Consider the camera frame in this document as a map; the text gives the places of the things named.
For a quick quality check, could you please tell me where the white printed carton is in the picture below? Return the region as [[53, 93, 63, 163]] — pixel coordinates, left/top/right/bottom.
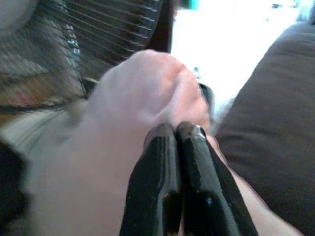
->
[[0, 108, 82, 160]]

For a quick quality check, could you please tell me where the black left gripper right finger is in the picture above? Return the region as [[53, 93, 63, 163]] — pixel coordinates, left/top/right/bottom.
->
[[176, 121, 259, 236]]

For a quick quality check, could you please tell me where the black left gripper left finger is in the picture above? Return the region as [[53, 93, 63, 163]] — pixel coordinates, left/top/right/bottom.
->
[[119, 123, 183, 236]]

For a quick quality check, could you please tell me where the dark brown fabric sofa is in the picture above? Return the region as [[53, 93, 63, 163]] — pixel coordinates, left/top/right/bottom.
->
[[214, 21, 315, 236]]

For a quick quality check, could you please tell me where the dark brown wooden door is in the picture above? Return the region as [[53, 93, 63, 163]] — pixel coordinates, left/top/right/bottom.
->
[[147, 0, 176, 54]]

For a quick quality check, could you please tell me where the pale pink pillow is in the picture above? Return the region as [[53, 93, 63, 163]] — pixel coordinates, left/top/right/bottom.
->
[[24, 49, 306, 236]]

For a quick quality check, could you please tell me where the black wire-guard standing fan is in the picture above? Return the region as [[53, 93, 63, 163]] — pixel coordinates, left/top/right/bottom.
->
[[0, 0, 164, 114]]

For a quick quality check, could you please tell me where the black bag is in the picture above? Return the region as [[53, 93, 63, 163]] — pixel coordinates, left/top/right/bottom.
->
[[199, 83, 216, 123]]

